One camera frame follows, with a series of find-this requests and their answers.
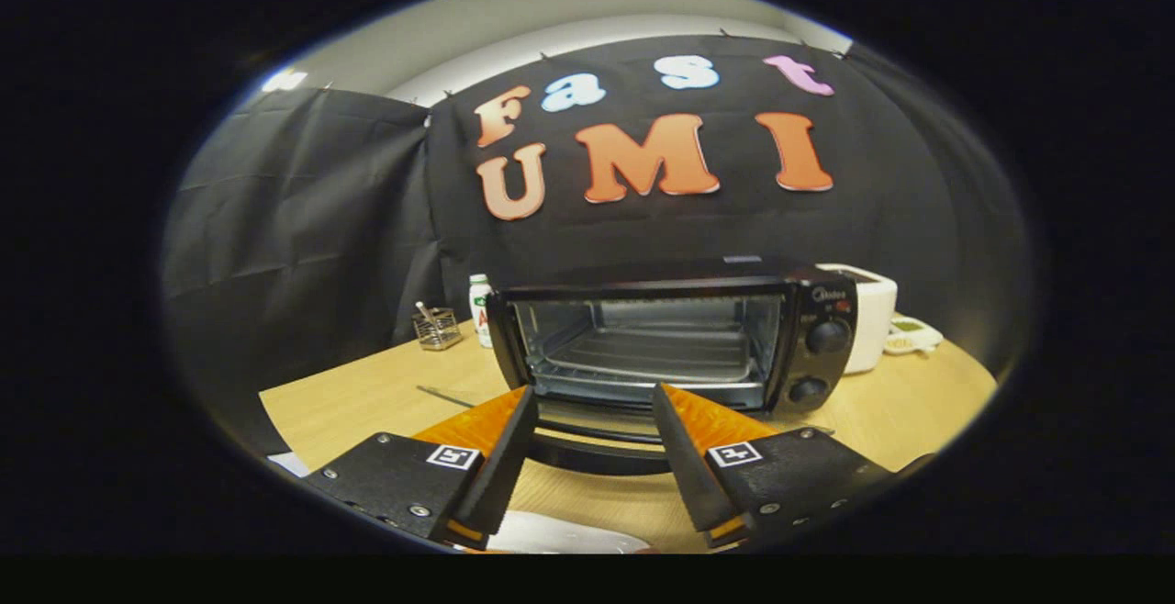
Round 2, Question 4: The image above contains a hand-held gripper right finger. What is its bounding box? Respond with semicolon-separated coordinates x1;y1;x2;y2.
650;382;896;550

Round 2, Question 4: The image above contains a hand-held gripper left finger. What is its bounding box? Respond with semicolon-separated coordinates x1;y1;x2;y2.
303;386;541;552

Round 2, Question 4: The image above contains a black toaster oven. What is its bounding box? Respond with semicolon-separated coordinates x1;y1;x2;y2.
485;255;860;477

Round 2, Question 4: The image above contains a white bread toaster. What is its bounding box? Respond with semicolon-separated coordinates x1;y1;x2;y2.
815;263;899;375

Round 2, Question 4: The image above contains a white plate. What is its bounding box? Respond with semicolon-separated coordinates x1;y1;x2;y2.
487;509;653;555

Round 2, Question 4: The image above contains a thin metal stick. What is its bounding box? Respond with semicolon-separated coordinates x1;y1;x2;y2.
416;385;478;409

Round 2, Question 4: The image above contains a white bottle green cap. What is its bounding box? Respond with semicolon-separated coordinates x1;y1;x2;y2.
468;274;495;349

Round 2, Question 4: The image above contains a white divided bean dish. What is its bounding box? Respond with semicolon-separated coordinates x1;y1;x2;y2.
883;314;945;356

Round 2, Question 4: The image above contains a wire mesh utensil holder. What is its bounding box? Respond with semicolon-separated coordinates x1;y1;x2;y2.
410;302;464;352

